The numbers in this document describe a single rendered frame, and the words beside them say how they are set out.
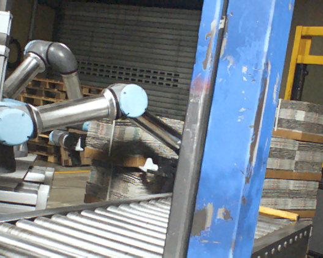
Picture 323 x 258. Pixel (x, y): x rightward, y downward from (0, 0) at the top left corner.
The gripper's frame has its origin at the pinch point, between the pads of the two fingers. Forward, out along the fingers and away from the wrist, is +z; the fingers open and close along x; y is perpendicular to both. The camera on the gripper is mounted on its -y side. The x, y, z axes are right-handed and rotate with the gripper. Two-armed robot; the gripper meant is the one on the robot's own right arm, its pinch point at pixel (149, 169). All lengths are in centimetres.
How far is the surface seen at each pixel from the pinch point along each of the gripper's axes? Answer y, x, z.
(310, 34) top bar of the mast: 95, -168, 45
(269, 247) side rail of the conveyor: -6, 36, -93
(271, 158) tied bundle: 10, -89, 2
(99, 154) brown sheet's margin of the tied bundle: 1.5, 7.0, 27.5
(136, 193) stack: -11.2, 2.7, 3.1
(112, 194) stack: -15.3, 2.7, 19.4
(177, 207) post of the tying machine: 16, 118, -136
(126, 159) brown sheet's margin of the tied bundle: 2.6, 6.6, 8.6
